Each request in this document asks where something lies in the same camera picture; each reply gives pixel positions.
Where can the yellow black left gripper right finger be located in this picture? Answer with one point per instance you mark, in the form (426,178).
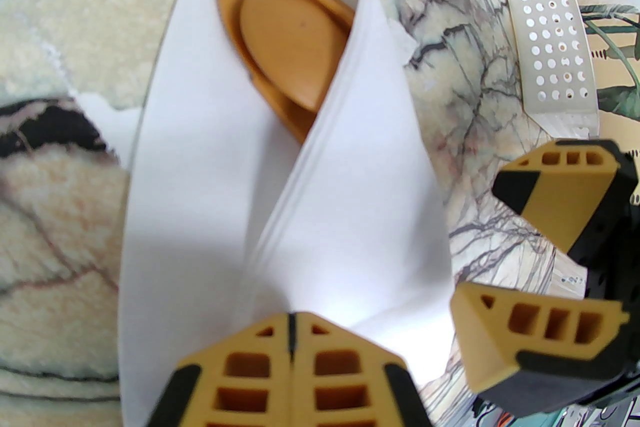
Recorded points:
(345,380)

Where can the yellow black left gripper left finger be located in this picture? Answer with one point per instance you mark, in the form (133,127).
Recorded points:
(240,380)

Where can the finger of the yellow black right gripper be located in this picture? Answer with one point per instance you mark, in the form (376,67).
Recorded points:
(500,340)
(565,194)

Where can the wooden spoon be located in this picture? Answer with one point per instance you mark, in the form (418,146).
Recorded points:
(290,44)

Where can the white perforated plastic basket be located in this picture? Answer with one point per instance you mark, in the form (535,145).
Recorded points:
(560,119)

